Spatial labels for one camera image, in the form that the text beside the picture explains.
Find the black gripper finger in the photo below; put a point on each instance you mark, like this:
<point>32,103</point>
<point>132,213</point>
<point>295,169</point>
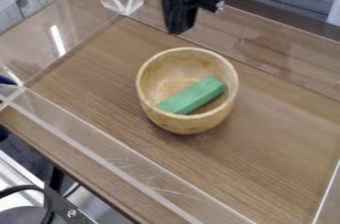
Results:
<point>188,10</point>
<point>172,7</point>

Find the brown wooden bowl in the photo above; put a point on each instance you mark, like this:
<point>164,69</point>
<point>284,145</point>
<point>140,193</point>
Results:
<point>171,71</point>

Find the green rectangular block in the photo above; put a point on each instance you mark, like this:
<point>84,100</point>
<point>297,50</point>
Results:
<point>193,96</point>

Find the black metal bracket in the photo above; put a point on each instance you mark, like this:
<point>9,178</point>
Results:
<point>65,213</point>

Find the black table leg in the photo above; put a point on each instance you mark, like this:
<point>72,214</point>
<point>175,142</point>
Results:
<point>56,179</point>

